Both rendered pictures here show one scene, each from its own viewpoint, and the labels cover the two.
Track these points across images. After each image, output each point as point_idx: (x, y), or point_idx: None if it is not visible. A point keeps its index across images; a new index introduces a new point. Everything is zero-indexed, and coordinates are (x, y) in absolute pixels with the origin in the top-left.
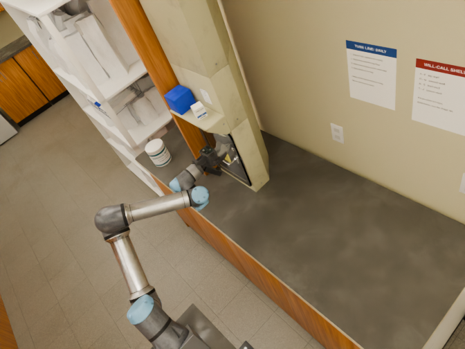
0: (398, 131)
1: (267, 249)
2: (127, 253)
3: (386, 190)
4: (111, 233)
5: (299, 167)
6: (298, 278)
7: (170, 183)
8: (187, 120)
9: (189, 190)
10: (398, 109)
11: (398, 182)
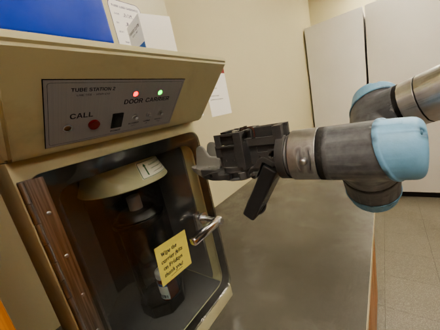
0: (209, 135)
1: (342, 245)
2: None
3: (226, 199)
4: None
5: None
6: (355, 213)
7: (416, 118)
8: (156, 50)
9: (385, 90)
10: (204, 113)
11: (222, 190)
